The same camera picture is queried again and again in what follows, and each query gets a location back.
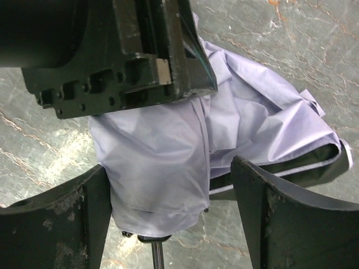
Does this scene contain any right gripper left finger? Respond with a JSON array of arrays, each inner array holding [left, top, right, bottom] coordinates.
[[1, 165, 112, 268]]

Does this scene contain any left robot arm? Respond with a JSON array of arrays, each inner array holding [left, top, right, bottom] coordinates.
[[1, 0, 218, 119]]

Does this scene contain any lavender folding umbrella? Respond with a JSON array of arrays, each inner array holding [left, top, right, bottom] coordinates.
[[89, 13, 354, 269]]

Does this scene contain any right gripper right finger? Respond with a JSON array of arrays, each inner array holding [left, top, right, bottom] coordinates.
[[231, 156, 358, 268]]

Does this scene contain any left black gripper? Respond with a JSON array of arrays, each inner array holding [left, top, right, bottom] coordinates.
[[22, 1, 218, 119]]

